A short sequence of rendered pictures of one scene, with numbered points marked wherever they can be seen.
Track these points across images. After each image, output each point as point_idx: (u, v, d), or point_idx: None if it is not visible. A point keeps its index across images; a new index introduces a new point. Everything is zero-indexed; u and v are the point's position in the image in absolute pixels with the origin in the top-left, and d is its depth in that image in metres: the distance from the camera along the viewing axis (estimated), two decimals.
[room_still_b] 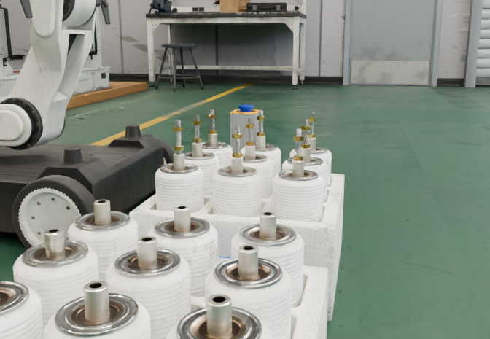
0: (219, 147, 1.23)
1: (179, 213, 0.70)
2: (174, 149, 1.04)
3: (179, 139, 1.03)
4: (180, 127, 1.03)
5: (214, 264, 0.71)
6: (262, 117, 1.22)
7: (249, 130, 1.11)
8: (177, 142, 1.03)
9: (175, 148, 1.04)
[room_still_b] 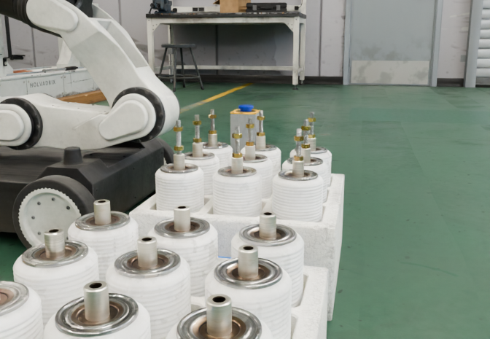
0: (219, 147, 1.23)
1: (179, 213, 0.70)
2: (174, 149, 1.04)
3: (179, 139, 1.03)
4: (180, 127, 1.03)
5: (214, 264, 0.71)
6: (262, 117, 1.22)
7: (249, 130, 1.11)
8: (177, 142, 1.03)
9: (175, 148, 1.04)
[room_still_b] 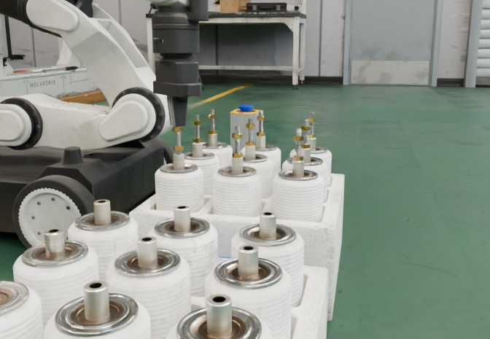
0: (219, 147, 1.23)
1: (179, 213, 0.70)
2: (182, 149, 1.04)
3: (176, 139, 1.03)
4: (178, 128, 1.02)
5: (214, 264, 0.71)
6: (262, 117, 1.22)
7: (249, 130, 1.11)
8: (177, 141, 1.04)
9: (183, 149, 1.03)
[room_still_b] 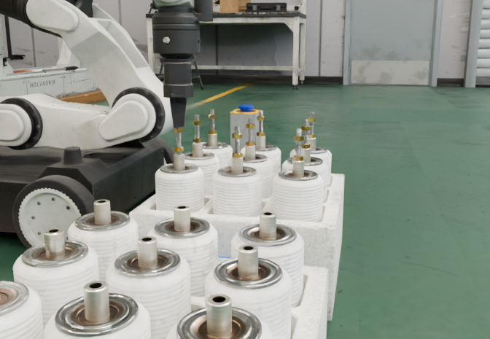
0: (219, 147, 1.23)
1: (179, 213, 0.70)
2: (182, 149, 1.04)
3: (176, 140, 1.03)
4: (180, 129, 1.02)
5: (214, 264, 0.71)
6: (262, 117, 1.22)
7: (249, 130, 1.11)
8: (177, 142, 1.03)
9: (183, 149, 1.04)
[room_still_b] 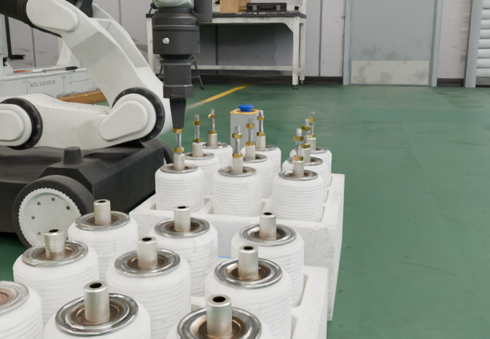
0: (219, 147, 1.23)
1: (179, 213, 0.70)
2: (175, 150, 1.04)
3: (179, 141, 1.03)
4: (181, 128, 1.03)
5: (214, 264, 0.71)
6: (262, 117, 1.22)
7: (249, 130, 1.11)
8: (177, 143, 1.03)
9: (176, 149, 1.04)
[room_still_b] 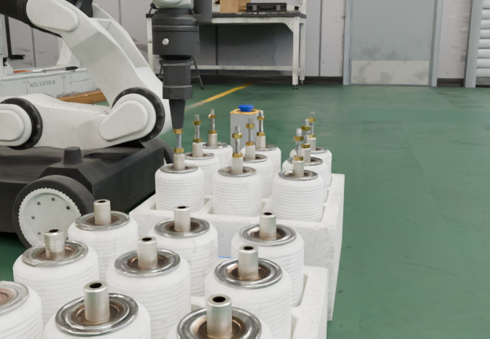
0: (219, 147, 1.23)
1: (179, 213, 0.70)
2: (178, 152, 1.03)
3: (180, 141, 1.03)
4: (173, 129, 1.03)
5: (214, 264, 0.71)
6: (262, 117, 1.22)
7: (249, 130, 1.11)
8: (181, 143, 1.03)
9: (176, 152, 1.03)
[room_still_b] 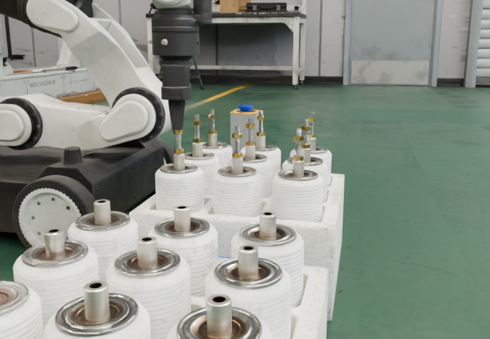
0: (219, 147, 1.23)
1: (179, 213, 0.70)
2: (183, 152, 1.04)
3: (176, 141, 1.03)
4: (179, 130, 1.02)
5: (214, 264, 0.71)
6: (262, 117, 1.22)
7: (249, 130, 1.11)
8: (177, 143, 1.04)
9: (184, 151, 1.03)
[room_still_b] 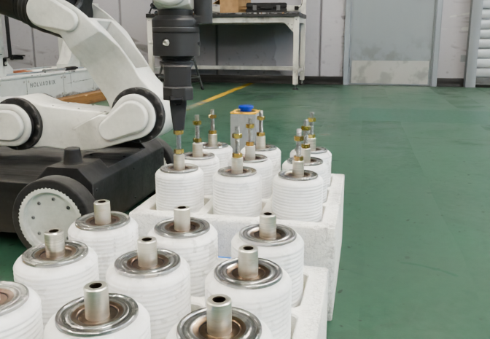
0: (219, 147, 1.23)
1: (179, 213, 0.70)
2: (176, 152, 1.04)
3: (179, 142, 1.03)
4: (181, 130, 1.03)
5: (214, 264, 0.71)
6: (262, 117, 1.22)
7: (249, 130, 1.11)
8: (176, 145, 1.03)
9: (176, 151, 1.04)
